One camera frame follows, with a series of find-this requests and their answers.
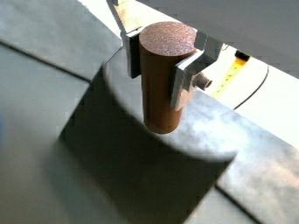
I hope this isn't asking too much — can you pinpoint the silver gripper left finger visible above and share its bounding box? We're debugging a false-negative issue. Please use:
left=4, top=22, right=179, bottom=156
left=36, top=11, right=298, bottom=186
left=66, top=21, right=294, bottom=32
left=106, top=0, right=157, bottom=80

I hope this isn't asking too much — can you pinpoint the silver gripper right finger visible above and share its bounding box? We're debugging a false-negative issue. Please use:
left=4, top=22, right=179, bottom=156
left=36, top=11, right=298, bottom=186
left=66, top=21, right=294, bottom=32
left=171, top=31, right=223, bottom=111

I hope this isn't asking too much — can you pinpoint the brown round cylinder peg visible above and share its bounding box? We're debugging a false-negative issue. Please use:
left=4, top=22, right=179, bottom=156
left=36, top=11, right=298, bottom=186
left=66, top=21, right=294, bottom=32
left=139, top=21, right=197, bottom=134

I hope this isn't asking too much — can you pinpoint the black curved cradle stand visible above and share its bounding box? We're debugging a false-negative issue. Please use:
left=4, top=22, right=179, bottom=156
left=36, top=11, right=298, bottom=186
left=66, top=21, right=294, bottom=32
left=61, top=52, right=257, bottom=224

